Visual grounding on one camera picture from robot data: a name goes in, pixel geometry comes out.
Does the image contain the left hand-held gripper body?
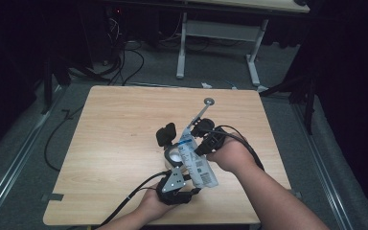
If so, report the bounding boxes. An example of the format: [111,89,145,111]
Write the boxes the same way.
[155,166,194,206]

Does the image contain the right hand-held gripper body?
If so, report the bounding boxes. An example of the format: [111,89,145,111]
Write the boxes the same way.
[187,103,227,153]

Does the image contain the white and blue bag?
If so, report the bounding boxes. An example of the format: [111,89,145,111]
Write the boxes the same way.
[175,126,219,190]

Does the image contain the glass jar with black lid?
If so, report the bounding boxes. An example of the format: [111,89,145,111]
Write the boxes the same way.
[155,122,190,172]

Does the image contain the person's left hand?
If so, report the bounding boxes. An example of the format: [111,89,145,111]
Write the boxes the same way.
[139,182,179,221]

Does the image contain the person's right hand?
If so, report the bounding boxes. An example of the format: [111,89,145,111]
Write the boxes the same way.
[206,132,260,175]

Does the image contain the black metal stand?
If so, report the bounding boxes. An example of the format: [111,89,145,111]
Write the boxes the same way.
[39,54,109,116]
[258,73,317,135]

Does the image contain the desk with white metal legs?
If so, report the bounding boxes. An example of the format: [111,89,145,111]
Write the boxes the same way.
[175,0,311,94]

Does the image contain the dark curtain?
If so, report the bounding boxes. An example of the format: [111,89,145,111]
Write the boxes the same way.
[0,0,87,161]
[300,0,368,221]

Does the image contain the left hand-held gripper cable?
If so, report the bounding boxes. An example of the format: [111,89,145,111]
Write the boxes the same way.
[97,170,173,229]

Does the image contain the hand-held gripper cable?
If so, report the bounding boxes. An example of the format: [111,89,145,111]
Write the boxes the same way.
[97,170,173,229]
[209,125,265,172]

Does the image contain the right hand-held gripper cable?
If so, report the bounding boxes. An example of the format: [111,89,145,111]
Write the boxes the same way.
[209,125,265,172]

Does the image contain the metal floor rail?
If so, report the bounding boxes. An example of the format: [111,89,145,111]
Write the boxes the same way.
[288,102,354,230]
[0,84,66,229]

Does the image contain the bundle of black floor cables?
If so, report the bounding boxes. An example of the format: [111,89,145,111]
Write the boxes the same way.
[66,12,147,87]

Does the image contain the long black floor cable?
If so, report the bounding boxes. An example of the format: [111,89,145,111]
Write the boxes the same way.
[43,104,85,173]

